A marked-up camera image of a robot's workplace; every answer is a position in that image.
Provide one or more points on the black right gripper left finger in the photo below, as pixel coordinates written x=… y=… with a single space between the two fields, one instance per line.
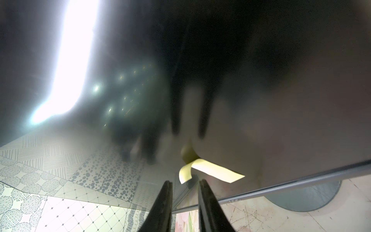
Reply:
x=159 y=218

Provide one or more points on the black computer monitor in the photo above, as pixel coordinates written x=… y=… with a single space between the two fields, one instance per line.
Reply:
x=104 y=101

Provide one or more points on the grey round monitor stand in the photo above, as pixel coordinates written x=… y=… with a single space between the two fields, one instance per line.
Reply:
x=306 y=199

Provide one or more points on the yellow sticky note bottom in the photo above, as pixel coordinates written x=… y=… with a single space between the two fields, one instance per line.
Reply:
x=210 y=169

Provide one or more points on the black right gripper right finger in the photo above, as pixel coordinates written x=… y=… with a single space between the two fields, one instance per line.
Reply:
x=211 y=215

